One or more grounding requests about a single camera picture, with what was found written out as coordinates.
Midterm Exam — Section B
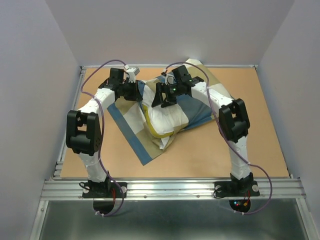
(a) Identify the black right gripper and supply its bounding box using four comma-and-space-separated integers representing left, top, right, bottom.
151, 82, 183, 108

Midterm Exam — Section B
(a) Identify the white pillow yellow edge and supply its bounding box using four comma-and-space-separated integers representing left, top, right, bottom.
141, 79, 189, 150

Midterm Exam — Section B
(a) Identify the blue beige white plaid pillowcase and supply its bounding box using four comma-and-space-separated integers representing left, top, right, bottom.
107, 57, 235, 166

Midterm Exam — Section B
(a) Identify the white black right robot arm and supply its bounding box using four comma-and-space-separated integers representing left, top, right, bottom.
151, 65, 254, 198

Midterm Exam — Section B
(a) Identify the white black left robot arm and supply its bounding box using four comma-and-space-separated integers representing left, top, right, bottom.
65, 65, 142, 198

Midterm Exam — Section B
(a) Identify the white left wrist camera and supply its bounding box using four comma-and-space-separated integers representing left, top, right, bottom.
124, 64, 140, 83

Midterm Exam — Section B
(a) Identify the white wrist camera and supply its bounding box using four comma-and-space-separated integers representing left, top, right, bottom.
161, 71, 175, 85
124, 64, 140, 83

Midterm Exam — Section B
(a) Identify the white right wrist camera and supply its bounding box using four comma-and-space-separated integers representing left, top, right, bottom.
161, 71, 175, 85

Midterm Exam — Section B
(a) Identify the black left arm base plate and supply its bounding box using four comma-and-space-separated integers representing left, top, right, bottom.
79, 180, 128, 199

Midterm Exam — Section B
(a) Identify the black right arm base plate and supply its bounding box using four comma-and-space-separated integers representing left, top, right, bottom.
214, 181, 260, 198

